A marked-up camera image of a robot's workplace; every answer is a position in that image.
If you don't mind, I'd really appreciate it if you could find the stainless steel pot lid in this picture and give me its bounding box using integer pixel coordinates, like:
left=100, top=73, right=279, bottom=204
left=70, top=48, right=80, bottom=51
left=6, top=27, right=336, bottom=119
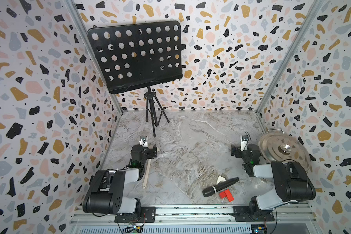
left=258, top=128, right=311, bottom=172

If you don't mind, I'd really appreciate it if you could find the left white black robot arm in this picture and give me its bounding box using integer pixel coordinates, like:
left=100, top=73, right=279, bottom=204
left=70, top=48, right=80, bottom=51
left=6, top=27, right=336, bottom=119
left=82, top=144, right=158, bottom=223

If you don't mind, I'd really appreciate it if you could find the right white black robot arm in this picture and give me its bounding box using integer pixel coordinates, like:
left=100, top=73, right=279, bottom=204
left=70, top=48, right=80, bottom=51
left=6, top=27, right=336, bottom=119
left=231, top=144, right=316, bottom=222

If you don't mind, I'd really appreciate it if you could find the cream toy brick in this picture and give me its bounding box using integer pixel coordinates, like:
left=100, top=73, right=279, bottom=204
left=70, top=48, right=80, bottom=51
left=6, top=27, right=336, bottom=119
left=216, top=176, right=226, bottom=184

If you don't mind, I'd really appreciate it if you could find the red toy brick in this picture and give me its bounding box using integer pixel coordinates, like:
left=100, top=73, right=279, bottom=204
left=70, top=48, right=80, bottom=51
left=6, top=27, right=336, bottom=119
left=219, top=189, right=235, bottom=202

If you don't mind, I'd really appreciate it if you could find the black microphone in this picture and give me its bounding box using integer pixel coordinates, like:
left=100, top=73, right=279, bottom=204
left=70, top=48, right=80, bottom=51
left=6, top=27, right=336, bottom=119
left=202, top=177, right=239, bottom=198

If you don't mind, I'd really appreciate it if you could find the right green circuit board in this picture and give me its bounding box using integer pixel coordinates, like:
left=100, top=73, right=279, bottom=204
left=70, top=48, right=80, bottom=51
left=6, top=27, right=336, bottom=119
left=251, top=224, right=267, bottom=234

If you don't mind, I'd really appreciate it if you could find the green circuit board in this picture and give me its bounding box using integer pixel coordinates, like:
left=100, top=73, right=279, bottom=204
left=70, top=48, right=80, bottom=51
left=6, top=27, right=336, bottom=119
left=251, top=224, right=267, bottom=234
left=125, top=223, right=143, bottom=234

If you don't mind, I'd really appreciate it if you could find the left green circuit board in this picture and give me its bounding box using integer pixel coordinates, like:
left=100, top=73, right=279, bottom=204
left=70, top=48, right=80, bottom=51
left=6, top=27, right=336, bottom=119
left=125, top=223, right=143, bottom=234

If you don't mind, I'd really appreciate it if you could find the black perforated music stand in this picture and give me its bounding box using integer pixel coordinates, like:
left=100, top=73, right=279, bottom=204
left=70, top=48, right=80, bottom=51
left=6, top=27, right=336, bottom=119
left=87, top=20, right=183, bottom=129

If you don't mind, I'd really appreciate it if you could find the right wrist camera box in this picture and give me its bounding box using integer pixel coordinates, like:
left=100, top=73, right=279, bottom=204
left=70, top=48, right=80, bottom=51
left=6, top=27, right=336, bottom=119
left=240, top=135, right=249, bottom=148

